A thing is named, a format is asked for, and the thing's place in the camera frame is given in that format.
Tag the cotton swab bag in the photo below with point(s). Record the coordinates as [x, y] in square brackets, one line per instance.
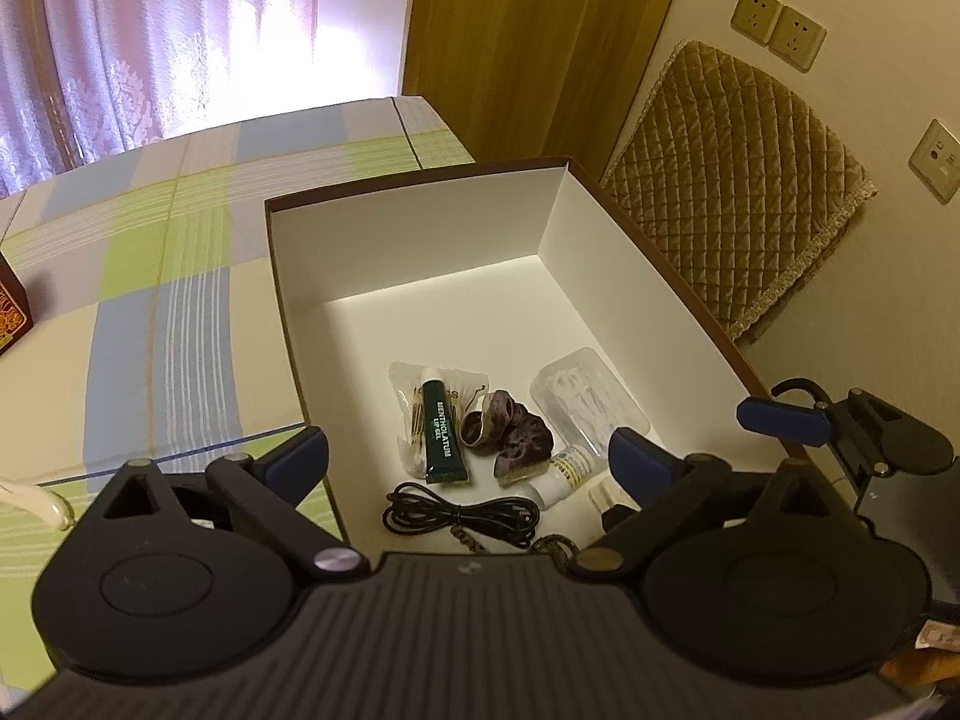
[406, 380]

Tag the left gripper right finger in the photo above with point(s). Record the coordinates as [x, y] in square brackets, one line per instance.
[668, 496]

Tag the small white medicine bottle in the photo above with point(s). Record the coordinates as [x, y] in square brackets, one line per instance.
[565, 472]

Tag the small clear sachet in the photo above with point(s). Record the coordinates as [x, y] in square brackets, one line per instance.
[606, 494]

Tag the white electric toothbrush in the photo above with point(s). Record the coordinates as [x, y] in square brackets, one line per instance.
[50, 508]

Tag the single wall socket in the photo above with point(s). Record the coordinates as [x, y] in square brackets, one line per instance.
[936, 161]

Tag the dark purple scrunchie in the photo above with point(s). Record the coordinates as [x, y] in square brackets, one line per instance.
[500, 427]

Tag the green tube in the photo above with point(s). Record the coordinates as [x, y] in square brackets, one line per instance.
[441, 423]

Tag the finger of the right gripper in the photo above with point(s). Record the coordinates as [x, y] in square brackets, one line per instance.
[787, 422]

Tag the wooden door panel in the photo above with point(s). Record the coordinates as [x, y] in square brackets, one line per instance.
[515, 79]

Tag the double wall socket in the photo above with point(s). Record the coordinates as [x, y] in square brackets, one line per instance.
[789, 34]

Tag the plaid tablecloth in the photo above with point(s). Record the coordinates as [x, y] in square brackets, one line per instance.
[156, 329]

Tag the clear plastic floss box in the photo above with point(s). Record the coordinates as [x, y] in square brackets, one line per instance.
[586, 403]

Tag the brown white cardboard box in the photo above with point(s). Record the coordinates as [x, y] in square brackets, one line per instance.
[495, 271]

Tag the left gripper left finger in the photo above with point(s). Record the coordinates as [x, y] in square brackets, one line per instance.
[262, 497]

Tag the quilted brown cushion cover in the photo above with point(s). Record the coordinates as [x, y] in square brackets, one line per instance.
[738, 183]

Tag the pink lace curtain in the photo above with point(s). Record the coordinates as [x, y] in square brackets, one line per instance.
[85, 79]

